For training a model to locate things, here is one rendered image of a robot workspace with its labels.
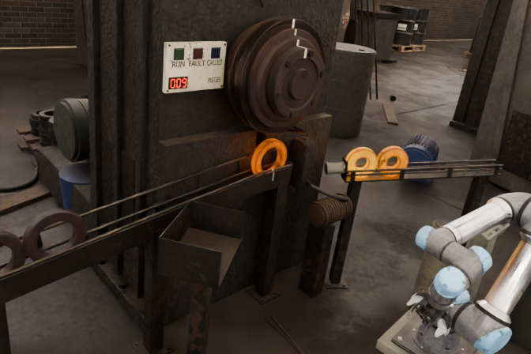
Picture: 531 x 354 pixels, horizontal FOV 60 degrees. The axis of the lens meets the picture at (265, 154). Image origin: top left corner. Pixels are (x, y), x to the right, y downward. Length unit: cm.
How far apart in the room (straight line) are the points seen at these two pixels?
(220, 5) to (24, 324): 156
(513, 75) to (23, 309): 376
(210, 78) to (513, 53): 300
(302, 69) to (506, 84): 275
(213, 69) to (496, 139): 305
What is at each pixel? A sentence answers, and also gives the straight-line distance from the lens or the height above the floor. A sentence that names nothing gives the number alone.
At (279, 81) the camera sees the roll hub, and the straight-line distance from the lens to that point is 172.
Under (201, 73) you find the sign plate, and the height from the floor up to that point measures 113.
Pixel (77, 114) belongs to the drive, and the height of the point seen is 63.
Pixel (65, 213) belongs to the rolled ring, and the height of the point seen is 74.
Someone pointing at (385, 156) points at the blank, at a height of 76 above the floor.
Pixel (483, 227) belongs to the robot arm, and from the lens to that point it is 165.
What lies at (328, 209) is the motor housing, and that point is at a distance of 216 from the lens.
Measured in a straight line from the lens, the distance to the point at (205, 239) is 166.
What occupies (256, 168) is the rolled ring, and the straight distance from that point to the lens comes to 194.
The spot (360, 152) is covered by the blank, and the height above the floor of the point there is 76.
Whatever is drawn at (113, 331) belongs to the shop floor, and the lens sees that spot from 221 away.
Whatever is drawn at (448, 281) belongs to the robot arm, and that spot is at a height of 79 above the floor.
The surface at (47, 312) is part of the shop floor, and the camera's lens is 235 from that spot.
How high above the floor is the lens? 152
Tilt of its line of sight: 22 degrees down
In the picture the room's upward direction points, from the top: 7 degrees clockwise
